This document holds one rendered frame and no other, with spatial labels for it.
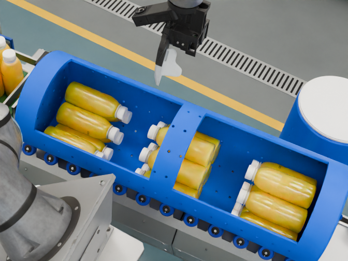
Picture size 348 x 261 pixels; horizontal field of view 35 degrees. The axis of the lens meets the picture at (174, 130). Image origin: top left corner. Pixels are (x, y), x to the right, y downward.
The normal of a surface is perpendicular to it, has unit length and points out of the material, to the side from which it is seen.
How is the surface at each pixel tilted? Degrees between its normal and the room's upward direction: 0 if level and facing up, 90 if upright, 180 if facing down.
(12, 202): 49
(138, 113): 63
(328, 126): 0
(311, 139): 90
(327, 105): 0
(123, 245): 0
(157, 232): 71
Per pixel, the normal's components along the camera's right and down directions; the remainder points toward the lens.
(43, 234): 0.32, -0.07
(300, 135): -0.86, 0.34
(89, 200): -0.57, -0.68
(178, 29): 0.09, -0.62
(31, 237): 0.14, 0.11
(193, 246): -0.33, 0.47
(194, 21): -0.39, 0.70
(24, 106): -0.24, 0.18
